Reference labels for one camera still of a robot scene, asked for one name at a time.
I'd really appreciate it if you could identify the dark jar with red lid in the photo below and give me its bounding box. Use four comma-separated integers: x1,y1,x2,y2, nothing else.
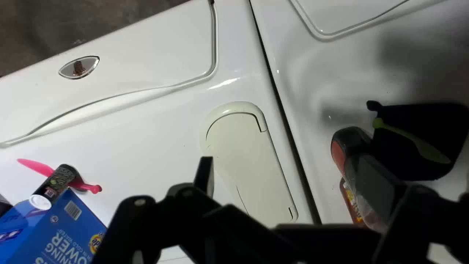
329,126,407,231

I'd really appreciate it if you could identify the pink plastic strip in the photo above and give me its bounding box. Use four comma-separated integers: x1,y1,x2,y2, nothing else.
16,157,104,195

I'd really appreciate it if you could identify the blue cardboard box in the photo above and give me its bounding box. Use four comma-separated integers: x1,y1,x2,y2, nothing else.
0,187,108,264

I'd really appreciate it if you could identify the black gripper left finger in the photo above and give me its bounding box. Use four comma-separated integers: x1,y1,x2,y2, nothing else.
92,155,305,264

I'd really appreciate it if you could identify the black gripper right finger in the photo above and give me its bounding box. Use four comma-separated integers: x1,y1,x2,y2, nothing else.
272,184,469,264

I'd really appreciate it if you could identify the black fabric pouch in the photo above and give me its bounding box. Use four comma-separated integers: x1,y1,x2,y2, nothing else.
365,99,469,181

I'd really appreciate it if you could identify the small black cylindrical can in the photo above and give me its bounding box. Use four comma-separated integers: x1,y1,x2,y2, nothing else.
28,164,79,212

